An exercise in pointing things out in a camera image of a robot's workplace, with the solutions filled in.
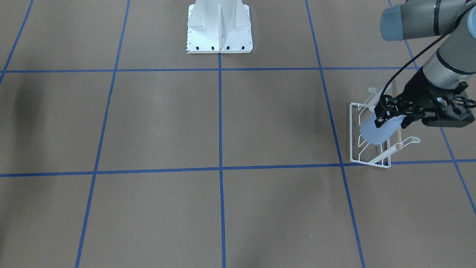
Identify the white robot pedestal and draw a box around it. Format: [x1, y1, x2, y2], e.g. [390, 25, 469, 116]
[186, 0, 253, 54]

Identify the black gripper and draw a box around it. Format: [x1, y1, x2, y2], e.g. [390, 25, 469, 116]
[374, 67, 470, 129]

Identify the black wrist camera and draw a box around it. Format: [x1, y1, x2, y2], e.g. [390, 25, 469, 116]
[422, 95, 475, 128]

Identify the black camera cable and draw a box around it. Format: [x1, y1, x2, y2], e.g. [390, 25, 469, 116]
[379, 7, 469, 108]

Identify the white wire cup holder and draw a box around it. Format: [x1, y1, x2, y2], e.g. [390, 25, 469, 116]
[348, 87, 421, 168]

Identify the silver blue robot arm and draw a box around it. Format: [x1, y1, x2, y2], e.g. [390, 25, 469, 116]
[372, 0, 475, 128]

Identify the translucent white cup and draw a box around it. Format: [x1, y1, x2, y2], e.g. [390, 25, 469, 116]
[359, 108, 405, 145]

